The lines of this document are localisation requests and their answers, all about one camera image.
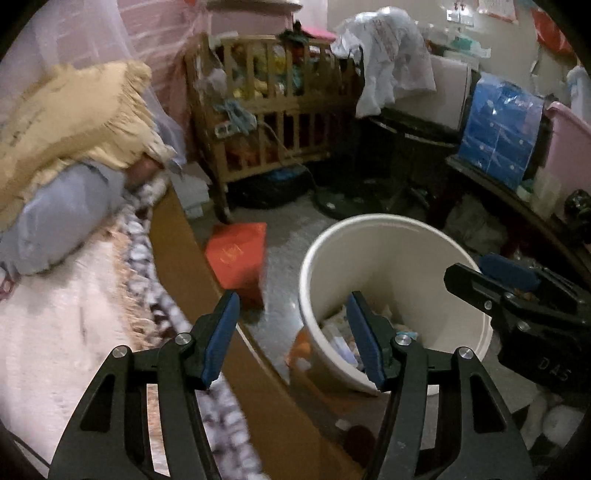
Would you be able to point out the red plastic bag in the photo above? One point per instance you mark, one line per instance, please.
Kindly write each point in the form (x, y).
(551, 32)

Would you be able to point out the wooden bed frame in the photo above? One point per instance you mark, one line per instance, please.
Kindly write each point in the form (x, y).
(268, 415)

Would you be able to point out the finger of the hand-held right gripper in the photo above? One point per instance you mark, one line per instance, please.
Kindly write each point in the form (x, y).
(471, 286)
(508, 272)

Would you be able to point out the pink mosquito net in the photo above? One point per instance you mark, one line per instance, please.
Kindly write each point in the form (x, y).
(152, 37)

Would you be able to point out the brown white patterned blanket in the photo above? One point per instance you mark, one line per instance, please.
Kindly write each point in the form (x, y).
(152, 295)

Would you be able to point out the white cloth on furniture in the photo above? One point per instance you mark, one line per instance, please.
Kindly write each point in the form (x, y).
(392, 60)

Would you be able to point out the white plastic bucket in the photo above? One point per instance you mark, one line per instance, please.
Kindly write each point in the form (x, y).
(392, 258)

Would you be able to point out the white box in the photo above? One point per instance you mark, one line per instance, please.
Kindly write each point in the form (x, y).
(443, 87)

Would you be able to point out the orange plastic object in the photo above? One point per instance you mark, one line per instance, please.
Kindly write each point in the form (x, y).
(302, 350)

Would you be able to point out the black metal rack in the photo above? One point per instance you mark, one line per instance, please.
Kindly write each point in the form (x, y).
(415, 138)

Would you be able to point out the yellow blanket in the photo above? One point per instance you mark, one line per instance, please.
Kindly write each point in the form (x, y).
(69, 120)

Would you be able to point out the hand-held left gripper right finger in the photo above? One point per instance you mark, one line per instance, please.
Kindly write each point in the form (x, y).
(364, 341)

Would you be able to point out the red cardboard box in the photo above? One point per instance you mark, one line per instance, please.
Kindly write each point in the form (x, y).
(235, 258)

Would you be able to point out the dark wooden table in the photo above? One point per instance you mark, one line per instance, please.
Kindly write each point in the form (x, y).
(485, 175)

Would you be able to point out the black round stand base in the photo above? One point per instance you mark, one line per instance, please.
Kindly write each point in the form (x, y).
(341, 203)

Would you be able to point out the wooden crib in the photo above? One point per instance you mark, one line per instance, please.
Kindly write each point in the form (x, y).
(277, 161)

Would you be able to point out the grey fleece blanket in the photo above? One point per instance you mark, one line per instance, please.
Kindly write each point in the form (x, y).
(60, 217)

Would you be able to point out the teal knotted cloth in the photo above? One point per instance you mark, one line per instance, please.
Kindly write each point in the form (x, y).
(235, 113)

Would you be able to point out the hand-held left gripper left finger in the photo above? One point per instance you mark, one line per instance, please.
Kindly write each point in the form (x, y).
(221, 337)

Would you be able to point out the pink plastic basin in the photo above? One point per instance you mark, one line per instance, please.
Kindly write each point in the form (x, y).
(572, 143)

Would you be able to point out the blue plastic package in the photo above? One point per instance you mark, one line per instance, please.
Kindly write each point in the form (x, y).
(498, 134)

